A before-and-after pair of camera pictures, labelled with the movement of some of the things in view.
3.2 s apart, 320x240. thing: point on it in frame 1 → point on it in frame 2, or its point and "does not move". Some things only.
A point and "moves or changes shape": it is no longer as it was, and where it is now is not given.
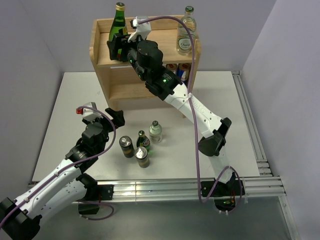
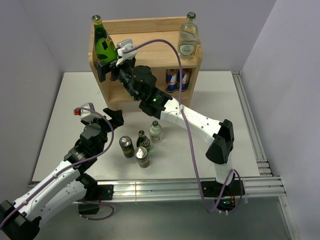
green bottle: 119,22 → 105,49
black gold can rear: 127,146 does not move
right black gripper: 122,43 → 102,69
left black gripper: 117,116 does not move
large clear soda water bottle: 184,43 moves or changes shape
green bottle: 143,141 does not move
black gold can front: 141,153 does not move
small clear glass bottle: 155,132 does not move
